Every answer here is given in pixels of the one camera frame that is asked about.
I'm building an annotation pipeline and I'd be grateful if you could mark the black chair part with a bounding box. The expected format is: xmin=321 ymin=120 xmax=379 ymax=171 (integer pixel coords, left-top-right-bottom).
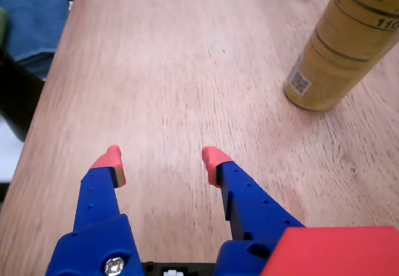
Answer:
xmin=0 ymin=47 xmax=46 ymax=143

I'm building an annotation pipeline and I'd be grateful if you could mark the green object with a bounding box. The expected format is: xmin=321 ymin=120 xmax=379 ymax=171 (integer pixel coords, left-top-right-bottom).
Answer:
xmin=0 ymin=7 xmax=9 ymax=48

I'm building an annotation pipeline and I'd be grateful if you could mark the yellow drink can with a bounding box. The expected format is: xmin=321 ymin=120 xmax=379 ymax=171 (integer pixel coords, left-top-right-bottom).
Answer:
xmin=283 ymin=0 xmax=399 ymax=112

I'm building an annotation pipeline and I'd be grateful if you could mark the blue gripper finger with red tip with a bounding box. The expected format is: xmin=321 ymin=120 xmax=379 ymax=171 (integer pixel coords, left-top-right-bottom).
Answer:
xmin=201 ymin=146 xmax=306 ymax=276
xmin=46 ymin=145 xmax=145 ymax=276

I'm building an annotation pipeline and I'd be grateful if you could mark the blue denim cloth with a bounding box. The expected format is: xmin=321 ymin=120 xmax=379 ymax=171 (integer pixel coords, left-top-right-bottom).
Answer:
xmin=0 ymin=0 xmax=70 ymax=80

